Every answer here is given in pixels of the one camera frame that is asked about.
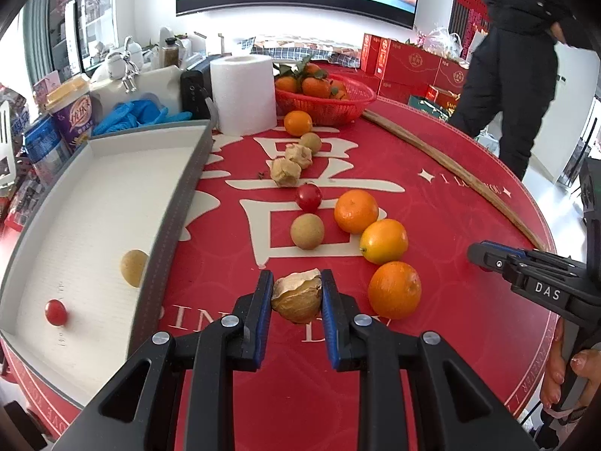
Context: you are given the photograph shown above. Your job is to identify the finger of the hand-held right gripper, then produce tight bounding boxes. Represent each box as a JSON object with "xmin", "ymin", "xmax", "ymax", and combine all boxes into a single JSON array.
[{"xmin": 467, "ymin": 241, "xmax": 533, "ymax": 275}]

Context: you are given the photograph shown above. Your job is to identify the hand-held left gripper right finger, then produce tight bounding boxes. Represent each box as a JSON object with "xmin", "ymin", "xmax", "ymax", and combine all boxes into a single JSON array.
[{"xmin": 320, "ymin": 269, "xmax": 541, "ymax": 451}]

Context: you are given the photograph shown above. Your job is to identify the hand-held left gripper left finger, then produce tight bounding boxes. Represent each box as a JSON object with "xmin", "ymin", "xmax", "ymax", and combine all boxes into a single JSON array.
[{"xmin": 51, "ymin": 270, "xmax": 275, "ymax": 451}]

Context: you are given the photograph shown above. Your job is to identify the round orange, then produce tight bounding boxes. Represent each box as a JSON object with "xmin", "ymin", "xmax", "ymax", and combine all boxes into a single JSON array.
[
  {"xmin": 359, "ymin": 219, "xmax": 409, "ymax": 265},
  {"xmin": 334, "ymin": 190, "xmax": 379, "ymax": 234},
  {"xmin": 367, "ymin": 261, "xmax": 422, "ymax": 320},
  {"xmin": 284, "ymin": 110, "xmax": 313, "ymax": 136}
]

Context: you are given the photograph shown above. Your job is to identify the red cherry tomato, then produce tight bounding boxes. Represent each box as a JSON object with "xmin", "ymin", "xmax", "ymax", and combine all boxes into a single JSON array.
[
  {"xmin": 295, "ymin": 183, "xmax": 323, "ymax": 212},
  {"xmin": 44, "ymin": 299, "xmax": 68, "ymax": 326}
]

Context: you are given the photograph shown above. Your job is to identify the white tray with grey rim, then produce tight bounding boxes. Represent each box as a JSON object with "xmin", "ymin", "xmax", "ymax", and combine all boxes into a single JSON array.
[{"xmin": 0, "ymin": 120, "xmax": 214, "ymax": 407}]

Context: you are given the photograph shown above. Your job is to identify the person's right hand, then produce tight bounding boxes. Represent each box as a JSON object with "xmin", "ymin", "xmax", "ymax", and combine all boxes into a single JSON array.
[{"xmin": 539, "ymin": 318, "xmax": 601, "ymax": 428}]

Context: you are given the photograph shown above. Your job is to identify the long wooden stick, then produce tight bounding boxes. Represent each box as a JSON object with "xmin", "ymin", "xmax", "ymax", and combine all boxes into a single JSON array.
[{"xmin": 362, "ymin": 109, "xmax": 548, "ymax": 251}]

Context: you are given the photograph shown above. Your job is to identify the flat red gift box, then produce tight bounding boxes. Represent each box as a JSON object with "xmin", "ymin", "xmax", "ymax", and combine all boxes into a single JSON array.
[{"xmin": 380, "ymin": 82, "xmax": 433, "ymax": 104}]

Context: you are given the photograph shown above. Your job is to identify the red plastic basket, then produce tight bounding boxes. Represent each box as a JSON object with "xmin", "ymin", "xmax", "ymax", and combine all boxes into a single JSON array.
[{"xmin": 275, "ymin": 74, "xmax": 377, "ymax": 127}]

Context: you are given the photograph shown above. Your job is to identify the wide red gift box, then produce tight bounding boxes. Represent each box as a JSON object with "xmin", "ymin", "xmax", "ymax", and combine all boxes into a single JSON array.
[{"xmin": 377, "ymin": 38, "xmax": 442, "ymax": 86}]

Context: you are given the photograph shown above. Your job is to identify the clear plastic gift bag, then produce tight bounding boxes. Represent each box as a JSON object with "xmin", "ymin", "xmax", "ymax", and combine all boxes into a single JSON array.
[{"xmin": 413, "ymin": 26, "xmax": 465, "ymax": 62}]

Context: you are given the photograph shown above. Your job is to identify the white toilet paper roll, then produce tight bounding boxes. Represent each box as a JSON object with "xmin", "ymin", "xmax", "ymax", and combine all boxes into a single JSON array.
[{"xmin": 210, "ymin": 54, "xmax": 278, "ymax": 136}]

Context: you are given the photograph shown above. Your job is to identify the pile of leafy tangerines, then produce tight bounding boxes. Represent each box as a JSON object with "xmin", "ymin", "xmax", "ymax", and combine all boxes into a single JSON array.
[{"xmin": 273, "ymin": 56, "xmax": 350, "ymax": 100}]

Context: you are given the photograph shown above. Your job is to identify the tall red gift box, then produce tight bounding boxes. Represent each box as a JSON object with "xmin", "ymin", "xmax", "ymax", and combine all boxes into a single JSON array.
[{"xmin": 361, "ymin": 33, "xmax": 386, "ymax": 76}]

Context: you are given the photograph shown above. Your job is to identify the black electronic device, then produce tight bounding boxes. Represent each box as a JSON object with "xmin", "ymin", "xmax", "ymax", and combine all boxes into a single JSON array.
[{"xmin": 181, "ymin": 68, "xmax": 214, "ymax": 120}]

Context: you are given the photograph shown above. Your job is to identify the blue disposable gloves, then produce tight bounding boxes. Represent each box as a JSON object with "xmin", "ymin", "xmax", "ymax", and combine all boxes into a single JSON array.
[{"xmin": 94, "ymin": 100, "xmax": 193, "ymax": 136}]

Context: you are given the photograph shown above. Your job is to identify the white handbag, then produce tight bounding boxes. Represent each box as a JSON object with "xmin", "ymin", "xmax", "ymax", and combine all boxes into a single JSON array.
[{"xmin": 89, "ymin": 49, "xmax": 184, "ymax": 116}]

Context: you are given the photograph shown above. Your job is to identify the checked cloth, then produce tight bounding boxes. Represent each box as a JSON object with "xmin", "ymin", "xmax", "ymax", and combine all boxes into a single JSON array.
[{"xmin": 239, "ymin": 35, "xmax": 362, "ymax": 64}]

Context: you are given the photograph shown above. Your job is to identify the purple milk tea cup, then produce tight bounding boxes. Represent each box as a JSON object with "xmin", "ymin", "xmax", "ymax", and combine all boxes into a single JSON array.
[{"xmin": 45, "ymin": 75, "xmax": 97, "ymax": 153}]

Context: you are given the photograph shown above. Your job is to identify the blue tin can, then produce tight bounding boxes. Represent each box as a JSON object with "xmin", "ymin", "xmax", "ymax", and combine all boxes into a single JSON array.
[{"xmin": 23, "ymin": 115, "xmax": 71, "ymax": 186}]

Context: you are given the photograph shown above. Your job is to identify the red wall decoration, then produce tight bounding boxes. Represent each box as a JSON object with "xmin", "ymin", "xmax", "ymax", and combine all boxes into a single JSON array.
[{"xmin": 448, "ymin": 0, "xmax": 494, "ymax": 62}]

